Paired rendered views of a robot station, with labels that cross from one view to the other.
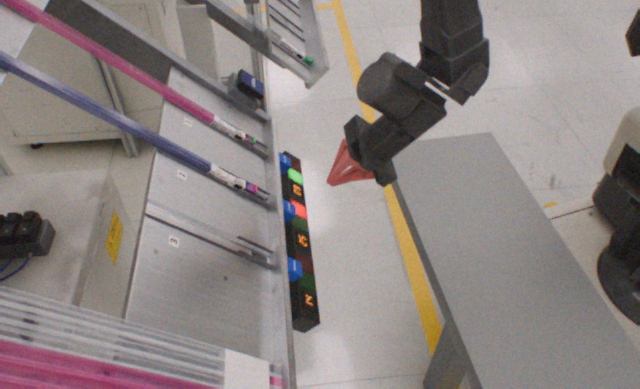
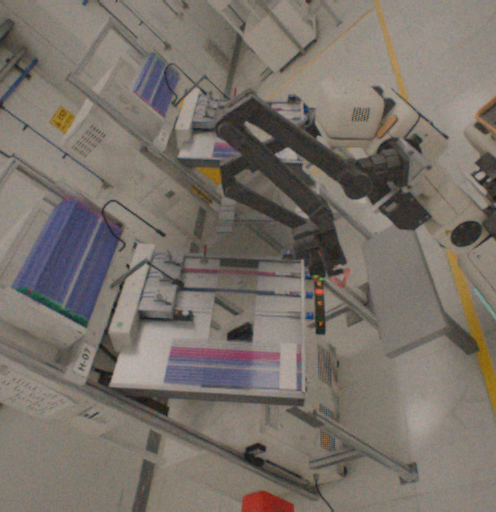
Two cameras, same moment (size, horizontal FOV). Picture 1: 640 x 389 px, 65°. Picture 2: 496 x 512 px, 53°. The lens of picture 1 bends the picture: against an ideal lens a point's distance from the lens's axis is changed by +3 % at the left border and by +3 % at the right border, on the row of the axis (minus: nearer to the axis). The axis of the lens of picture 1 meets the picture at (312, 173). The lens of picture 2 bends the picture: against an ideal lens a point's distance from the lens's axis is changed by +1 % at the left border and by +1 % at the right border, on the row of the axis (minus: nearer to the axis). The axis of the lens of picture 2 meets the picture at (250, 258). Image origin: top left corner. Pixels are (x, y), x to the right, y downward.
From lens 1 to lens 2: 1.50 m
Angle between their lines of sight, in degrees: 38
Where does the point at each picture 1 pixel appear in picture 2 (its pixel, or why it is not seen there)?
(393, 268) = (448, 288)
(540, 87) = not seen: outside the picture
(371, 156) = (312, 271)
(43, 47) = (248, 246)
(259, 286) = (296, 324)
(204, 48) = (282, 235)
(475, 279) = (385, 294)
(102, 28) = (235, 261)
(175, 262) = (265, 325)
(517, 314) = (397, 303)
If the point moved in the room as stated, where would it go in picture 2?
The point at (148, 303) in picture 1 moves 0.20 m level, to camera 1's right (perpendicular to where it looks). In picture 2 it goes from (258, 336) to (296, 321)
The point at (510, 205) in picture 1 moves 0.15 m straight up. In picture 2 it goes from (406, 254) to (385, 233)
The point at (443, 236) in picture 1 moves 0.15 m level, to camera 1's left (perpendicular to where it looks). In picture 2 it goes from (377, 280) to (347, 292)
